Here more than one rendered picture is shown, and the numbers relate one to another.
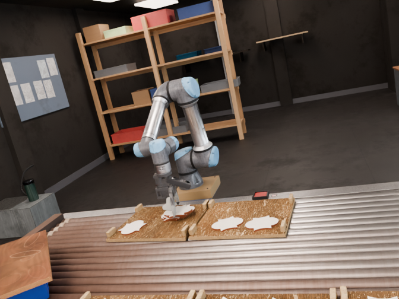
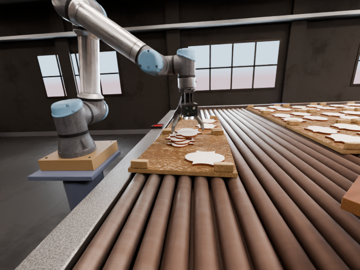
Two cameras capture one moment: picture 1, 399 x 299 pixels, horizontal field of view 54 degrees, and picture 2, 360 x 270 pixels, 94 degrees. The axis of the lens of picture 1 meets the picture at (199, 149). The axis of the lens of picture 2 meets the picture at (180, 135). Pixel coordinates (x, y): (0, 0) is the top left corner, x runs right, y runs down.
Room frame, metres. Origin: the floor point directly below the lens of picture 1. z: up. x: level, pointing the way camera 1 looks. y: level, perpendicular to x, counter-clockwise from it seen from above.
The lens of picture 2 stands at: (1.96, 0.91, 1.19)
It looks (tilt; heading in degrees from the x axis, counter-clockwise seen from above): 16 degrees down; 257
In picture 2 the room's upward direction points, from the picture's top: 3 degrees counter-clockwise
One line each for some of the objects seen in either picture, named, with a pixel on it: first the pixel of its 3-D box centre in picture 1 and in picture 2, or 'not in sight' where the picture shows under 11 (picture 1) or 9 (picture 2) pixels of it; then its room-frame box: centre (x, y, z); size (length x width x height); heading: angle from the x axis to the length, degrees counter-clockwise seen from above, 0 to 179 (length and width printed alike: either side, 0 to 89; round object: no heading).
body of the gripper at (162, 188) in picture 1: (165, 184); (187, 103); (1.74, 0.19, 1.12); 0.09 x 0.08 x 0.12; 83
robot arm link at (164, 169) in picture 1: (162, 168); (187, 83); (1.74, 0.18, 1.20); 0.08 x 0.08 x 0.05
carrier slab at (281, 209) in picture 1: (244, 218); (194, 126); (1.61, -0.13, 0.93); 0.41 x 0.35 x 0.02; 68
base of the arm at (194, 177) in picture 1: (189, 177); (75, 141); (2.25, 0.10, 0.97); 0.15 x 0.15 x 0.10
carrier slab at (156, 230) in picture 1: (160, 222); (187, 149); (1.77, 0.26, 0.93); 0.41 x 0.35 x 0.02; 66
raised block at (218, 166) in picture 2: (111, 232); (223, 166); (1.73, 0.49, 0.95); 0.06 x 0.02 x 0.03; 156
